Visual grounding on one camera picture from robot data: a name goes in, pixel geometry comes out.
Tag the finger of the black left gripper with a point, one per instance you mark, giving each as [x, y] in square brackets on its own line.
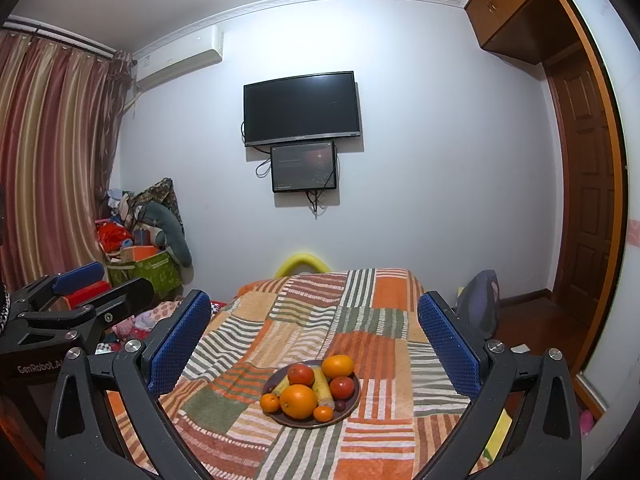
[88, 322]
[60, 284]

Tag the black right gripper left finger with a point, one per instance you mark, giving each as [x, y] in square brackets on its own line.
[83, 438]

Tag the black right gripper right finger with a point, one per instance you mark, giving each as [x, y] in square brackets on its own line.
[542, 442]

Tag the small tangerine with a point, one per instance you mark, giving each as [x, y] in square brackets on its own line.
[323, 413]
[269, 403]

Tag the red tomato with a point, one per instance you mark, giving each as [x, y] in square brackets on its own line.
[300, 374]
[342, 388]

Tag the large orange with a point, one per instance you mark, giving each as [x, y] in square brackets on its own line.
[298, 402]

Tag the small-navel orange with sticker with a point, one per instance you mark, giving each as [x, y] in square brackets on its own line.
[338, 365]

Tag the yellow corn cob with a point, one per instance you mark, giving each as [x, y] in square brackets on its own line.
[322, 389]
[278, 389]

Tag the red gift box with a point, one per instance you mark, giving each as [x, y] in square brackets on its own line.
[85, 294]

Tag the checkered floral quilt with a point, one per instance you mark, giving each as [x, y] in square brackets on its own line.
[136, 327]

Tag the red plastic bag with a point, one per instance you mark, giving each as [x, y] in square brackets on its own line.
[111, 235]

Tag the green storage box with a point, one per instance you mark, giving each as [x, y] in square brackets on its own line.
[160, 270]

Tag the grey plush toy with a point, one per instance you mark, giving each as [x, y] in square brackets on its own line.
[173, 240]

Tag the camouflage cushion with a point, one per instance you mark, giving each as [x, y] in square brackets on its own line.
[162, 192]

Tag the striped red curtain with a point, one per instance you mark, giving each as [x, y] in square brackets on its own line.
[61, 110]

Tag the brown wooden door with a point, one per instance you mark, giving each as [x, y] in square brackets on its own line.
[589, 164]

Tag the purple round plate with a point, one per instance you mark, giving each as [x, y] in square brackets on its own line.
[310, 423]

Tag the patchwork striped bed blanket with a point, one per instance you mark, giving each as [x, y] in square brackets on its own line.
[407, 406]

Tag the white air conditioner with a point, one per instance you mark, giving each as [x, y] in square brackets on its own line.
[182, 56]

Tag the brown overhead cabinet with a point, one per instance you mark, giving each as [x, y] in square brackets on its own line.
[530, 31]

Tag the small black wall monitor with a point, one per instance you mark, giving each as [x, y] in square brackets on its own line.
[303, 167]

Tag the black wall television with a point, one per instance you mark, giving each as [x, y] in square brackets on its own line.
[301, 108]

